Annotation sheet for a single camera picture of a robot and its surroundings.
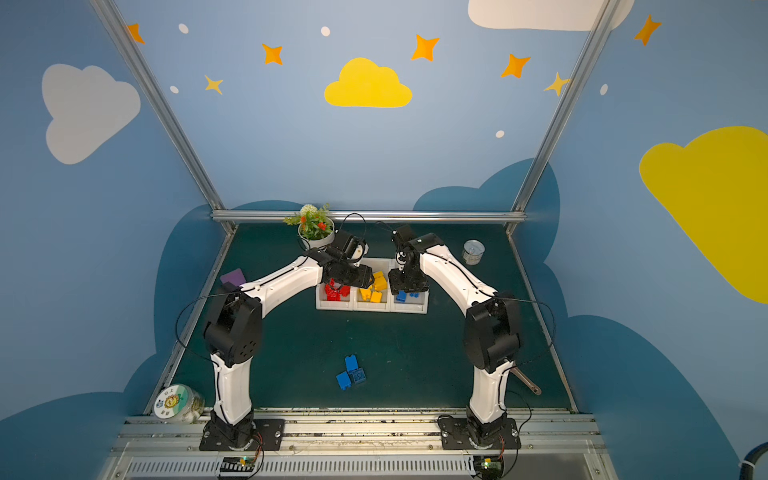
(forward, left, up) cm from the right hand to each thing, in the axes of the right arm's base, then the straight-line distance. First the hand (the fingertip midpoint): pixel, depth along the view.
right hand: (404, 286), depth 89 cm
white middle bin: (+15, +10, -9) cm, 20 cm away
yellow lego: (+3, +13, -9) cm, 16 cm away
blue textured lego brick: (-24, +12, -10) cm, 29 cm away
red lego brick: (+2, +24, -10) cm, 26 cm away
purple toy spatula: (+8, +60, -10) cm, 61 cm away
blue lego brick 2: (-20, +15, -10) cm, 27 cm away
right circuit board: (-42, -23, -16) cm, 51 cm away
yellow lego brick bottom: (+8, +8, -9) cm, 15 cm away
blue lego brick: (+3, +1, -10) cm, 11 cm away
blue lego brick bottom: (-25, +16, -11) cm, 32 cm away
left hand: (+5, +13, -2) cm, 14 cm away
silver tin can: (+22, -25, -8) cm, 34 cm away
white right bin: (+2, -2, -12) cm, 12 cm away
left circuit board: (-45, +40, -15) cm, 62 cm away
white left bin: (-1, +19, -9) cm, 21 cm away
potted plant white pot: (+21, +31, +3) cm, 37 cm away
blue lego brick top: (+5, -4, -12) cm, 14 cm away
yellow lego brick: (+2, +9, -10) cm, 14 cm away
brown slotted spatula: (-23, -36, -12) cm, 44 cm away
